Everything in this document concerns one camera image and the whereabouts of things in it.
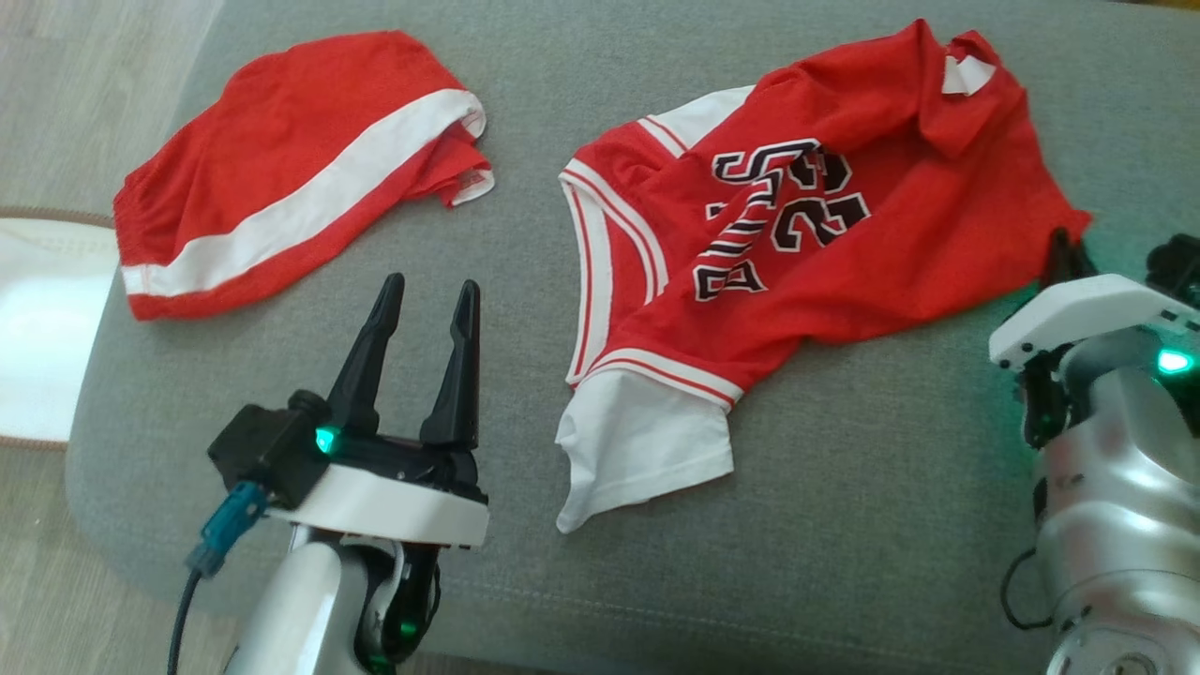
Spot grey fabric sofa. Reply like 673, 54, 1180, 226
64, 0, 1200, 675

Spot red shorts with white stripe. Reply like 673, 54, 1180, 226
112, 30, 496, 323

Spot red basketball jersey white trim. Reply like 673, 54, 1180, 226
554, 19, 1094, 534

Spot black cable with teal plug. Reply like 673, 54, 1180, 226
167, 481, 270, 675

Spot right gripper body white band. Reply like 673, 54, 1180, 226
989, 273, 1200, 371

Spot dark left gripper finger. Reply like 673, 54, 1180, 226
326, 273, 407, 437
418, 279, 483, 450

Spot thin black cable loop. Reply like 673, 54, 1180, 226
997, 547, 1058, 632

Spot white round floor mat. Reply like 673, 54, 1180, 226
0, 209, 120, 452

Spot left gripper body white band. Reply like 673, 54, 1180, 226
266, 427, 490, 550

